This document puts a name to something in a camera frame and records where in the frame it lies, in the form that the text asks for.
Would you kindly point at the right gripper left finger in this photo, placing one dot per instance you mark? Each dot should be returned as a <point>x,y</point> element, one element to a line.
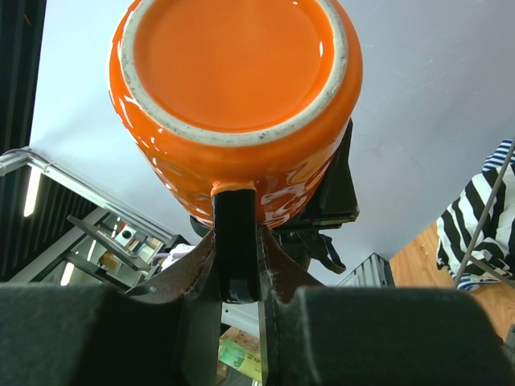
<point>162,332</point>

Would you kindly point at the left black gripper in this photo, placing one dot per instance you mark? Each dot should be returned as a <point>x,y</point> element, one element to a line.
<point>333,204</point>

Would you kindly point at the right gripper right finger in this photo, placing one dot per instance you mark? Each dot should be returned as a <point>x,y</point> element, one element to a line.
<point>312,334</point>

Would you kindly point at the orange ceramic mug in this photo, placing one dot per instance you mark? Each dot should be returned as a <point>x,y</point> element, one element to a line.
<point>239,107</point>

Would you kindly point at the black white striped cloth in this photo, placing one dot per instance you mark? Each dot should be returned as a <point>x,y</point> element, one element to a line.
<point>494,245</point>

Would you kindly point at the blue white striped cloth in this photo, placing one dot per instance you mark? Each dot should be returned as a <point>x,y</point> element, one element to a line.
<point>501,154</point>

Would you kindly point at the left aluminium frame post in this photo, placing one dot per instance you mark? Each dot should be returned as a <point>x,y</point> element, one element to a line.
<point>17,158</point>

